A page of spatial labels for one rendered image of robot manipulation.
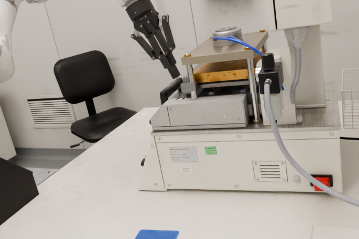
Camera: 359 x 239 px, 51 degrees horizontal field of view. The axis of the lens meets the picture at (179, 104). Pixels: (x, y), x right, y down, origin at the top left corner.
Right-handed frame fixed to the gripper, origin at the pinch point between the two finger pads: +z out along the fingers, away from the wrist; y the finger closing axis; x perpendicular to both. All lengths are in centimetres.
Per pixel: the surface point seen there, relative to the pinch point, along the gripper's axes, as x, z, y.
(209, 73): 9.9, 5.3, -13.2
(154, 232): 33.9, 30.2, 7.9
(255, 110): 12.9, 17.9, -20.3
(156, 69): -145, 6, 81
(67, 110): -150, 2, 178
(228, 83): 9.9, 9.6, -16.5
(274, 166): 16.6, 31.5, -19.4
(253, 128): 16.2, 20.8, -19.1
